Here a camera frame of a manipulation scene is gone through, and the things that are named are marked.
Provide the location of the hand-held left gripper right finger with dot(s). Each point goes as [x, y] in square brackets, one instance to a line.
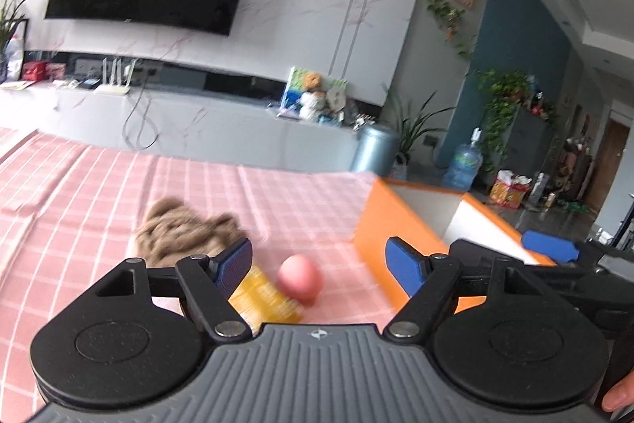
[403, 267]

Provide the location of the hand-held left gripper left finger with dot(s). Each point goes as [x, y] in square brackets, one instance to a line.
[235, 264]

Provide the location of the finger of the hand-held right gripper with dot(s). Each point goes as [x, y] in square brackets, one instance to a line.
[475, 252]
[550, 246]

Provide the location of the orange cardboard box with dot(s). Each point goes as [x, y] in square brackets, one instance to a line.
[381, 225]

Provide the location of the yellow snack packet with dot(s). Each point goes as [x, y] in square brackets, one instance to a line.
[267, 301]

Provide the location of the brown fuzzy towel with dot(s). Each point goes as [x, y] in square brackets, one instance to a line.
[183, 234]

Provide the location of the pink soft ball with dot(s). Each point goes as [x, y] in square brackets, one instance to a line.
[299, 277]

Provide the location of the person's right hand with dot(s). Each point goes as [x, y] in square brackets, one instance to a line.
[621, 396]

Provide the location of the red yellow gift bag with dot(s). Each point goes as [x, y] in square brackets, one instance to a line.
[507, 195]

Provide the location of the blue water bottle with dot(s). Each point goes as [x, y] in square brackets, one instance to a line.
[463, 165]

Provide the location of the brown wooden door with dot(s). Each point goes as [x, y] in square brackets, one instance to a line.
[611, 165]

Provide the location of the grey cabinet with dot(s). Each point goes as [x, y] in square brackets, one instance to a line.
[530, 140]

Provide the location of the grey trash can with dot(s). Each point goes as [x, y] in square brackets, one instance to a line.
[374, 150]

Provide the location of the long-leaf potted plant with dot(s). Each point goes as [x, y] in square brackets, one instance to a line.
[411, 130]

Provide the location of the white marble television cabinet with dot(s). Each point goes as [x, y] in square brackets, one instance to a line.
[223, 125]

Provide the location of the trailing green plant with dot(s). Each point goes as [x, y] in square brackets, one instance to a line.
[502, 106]

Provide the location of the pink checkered tablecloth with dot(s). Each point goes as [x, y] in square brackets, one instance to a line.
[99, 205]

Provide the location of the teddy bear on cups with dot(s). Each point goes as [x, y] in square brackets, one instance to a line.
[312, 106]

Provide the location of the blue green painting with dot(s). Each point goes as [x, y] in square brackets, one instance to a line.
[291, 93]

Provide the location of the round paper fan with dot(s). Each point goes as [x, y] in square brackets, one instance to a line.
[336, 98]

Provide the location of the brown teddy bear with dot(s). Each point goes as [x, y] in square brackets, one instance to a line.
[312, 82]

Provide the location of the white router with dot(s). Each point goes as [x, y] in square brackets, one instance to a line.
[113, 90]

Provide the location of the hanging ivy plant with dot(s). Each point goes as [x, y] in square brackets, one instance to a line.
[448, 16]

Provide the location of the pink framed photo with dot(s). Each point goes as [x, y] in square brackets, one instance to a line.
[56, 71]

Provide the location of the red gift box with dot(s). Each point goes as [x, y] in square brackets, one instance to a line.
[34, 70]

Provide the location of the yellow papers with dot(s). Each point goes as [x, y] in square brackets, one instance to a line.
[17, 85]

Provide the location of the black framed picture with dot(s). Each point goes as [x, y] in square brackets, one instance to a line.
[17, 56]

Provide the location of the green plant in glass vase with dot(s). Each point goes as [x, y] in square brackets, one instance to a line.
[7, 19]

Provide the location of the black wall socket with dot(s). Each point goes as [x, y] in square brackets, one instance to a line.
[431, 140]

